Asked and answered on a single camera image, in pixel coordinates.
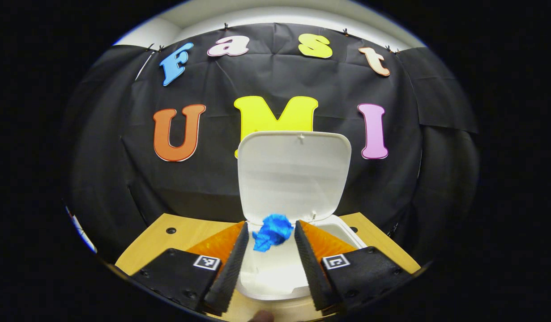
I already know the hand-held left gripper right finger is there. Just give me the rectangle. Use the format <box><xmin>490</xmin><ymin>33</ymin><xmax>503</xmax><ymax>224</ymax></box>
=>
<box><xmin>294</xmin><ymin>219</ymin><xmax>414</xmax><ymax>314</ymax></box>

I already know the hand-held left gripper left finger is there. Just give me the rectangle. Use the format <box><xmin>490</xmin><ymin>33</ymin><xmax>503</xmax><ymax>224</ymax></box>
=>
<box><xmin>130</xmin><ymin>221</ymin><xmax>250</xmax><ymax>316</ymax></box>

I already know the blue paper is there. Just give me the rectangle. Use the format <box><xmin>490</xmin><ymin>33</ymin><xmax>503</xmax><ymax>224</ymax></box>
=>
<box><xmin>252</xmin><ymin>213</ymin><xmax>295</xmax><ymax>252</ymax></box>

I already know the white desktop garbage bin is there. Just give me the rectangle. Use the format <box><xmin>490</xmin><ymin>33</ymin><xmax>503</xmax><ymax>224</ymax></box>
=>
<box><xmin>236</xmin><ymin>131</ymin><xmax>369</xmax><ymax>301</ymax></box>

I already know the wooden desktop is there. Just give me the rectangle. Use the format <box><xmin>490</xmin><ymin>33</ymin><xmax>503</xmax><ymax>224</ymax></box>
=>
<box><xmin>115</xmin><ymin>212</ymin><xmax>421</xmax><ymax>322</ymax></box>

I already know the black backdrop cloth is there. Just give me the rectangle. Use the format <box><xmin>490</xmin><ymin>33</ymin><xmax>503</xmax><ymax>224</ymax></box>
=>
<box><xmin>63</xmin><ymin>23</ymin><xmax>479</xmax><ymax>264</ymax></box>

